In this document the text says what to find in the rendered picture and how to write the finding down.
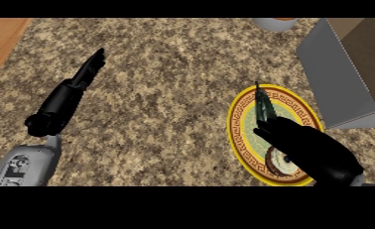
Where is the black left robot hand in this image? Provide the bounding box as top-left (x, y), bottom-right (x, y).
top-left (24, 48), bottom-right (107, 138)

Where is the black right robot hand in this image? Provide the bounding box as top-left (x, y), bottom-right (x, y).
top-left (253, 81), bottom-right (365, 185)

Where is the white frosted cupcake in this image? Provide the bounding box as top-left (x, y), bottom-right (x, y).
top-left (266, 145), bottom-right (300, 177)

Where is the yellow patterned plate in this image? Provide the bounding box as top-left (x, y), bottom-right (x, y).
top-left (227, 83), bottom-right (325, 187)

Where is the grey cardboard box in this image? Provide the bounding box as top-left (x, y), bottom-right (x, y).
top-left (296, 17), bottom-right (375, 130)

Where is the brown wooden board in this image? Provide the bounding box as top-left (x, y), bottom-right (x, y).
top-left (0, 17), bottom-right (35, 67)

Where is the grey cylindrical pot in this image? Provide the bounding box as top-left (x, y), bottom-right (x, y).
top-left (253, 17), bottom-right (299, 33)

